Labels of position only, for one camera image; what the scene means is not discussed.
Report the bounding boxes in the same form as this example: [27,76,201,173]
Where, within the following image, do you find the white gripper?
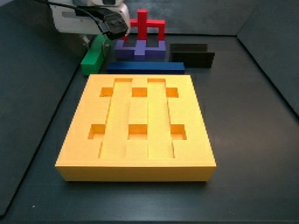
[49,0,131,57]

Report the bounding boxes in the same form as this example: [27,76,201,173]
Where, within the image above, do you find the green long block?
[81,35,109,76]

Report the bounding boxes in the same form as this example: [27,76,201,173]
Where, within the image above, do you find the yellow slotted board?
[55,74,217,182]

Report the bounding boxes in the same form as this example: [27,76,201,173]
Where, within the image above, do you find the blue long block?
[107,61,185,74]

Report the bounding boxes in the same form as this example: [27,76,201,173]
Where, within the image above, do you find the purple comb-shaped block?
[115,39,166,61]

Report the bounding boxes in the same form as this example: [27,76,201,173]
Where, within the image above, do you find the red comb-shaped block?
[130,9,166,41]

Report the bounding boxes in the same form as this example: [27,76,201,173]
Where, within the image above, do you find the black angle bracket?
[170,44,216,68]

